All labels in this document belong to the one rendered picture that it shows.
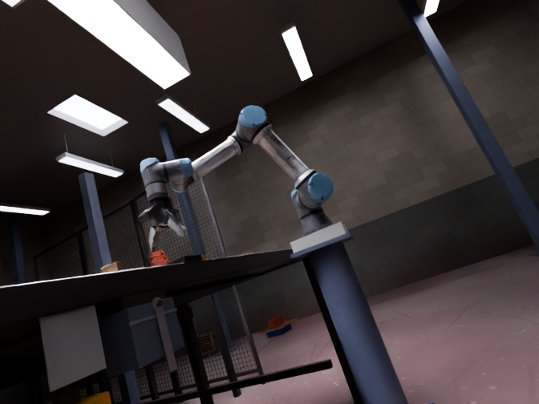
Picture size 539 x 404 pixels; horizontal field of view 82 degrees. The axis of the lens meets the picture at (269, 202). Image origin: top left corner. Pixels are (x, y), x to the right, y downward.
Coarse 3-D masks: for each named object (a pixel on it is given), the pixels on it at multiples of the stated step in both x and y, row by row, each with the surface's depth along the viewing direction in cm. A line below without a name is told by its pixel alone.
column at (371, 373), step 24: (336, 240) 128; (312, 264) 140; (336, 264) 133; (336, 288) 131; (360, 288) 134; (336, 312) 130; (360, 312) 128; (360, 336) 125; (360, 360) 124; (384, 360) 124; (360, 384) 125; (384, 384) 121
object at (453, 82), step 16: (400, 0) 502; (416, 16) 485; (416, 32) 493; (432, 32) 474; (432, 48) 471; (448, 64) 460; (448, 80) 457; (464, 96) 447; (464, 112) 448; (480, 128) 435; (480, 144) 441; (496, 144) 426; (496, 160) 424; (512, 176) 415; (512, 192) 413; (528, 208) 405; (528, 224) 406
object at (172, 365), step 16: (112, 304) 67; (128, 304) 67; (144, 304) 69; (160, 304) 71; (112, 320) 66; (128, 320) 64; (144, 320) 67; (160, 320) 70; (176, 320) 75; (112, 336) 66; (128, 336) 64; (144, 336) 66; (160, 336) 69; (176, 336) 73; (112, 352) 65; (128, 352) 63; (144, 352) 64; (160, 352) 67; (112, 368) 65; (128, 368) 63; (176, 368) 68
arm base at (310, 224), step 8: (320, 208) 143; (304, 216) 142; (312, 216) 141; (320, 216) 141; (304, 224) 142; (312, 224) 139; (320, 224) 138; (328, 224) 139; (304, 232) 142; (312, 232) 138
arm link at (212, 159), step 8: (232, 136) 146; (224, 144) 144; (232, 144) 144; (240, 144) 145; (248, 144) 146; (208, 152) 143; (216, 152) 141; (224, 152) 142; (232, 152) 145; (240, 152) 148; (200, 160) 138; (208, 160) 139; (216, 160) 141; (224, 160) 144; (200, 168) 137; (208, 168) 139; (192, 176) 136; (200, 176) 139; (176, 184) 131; (184, 184) 133
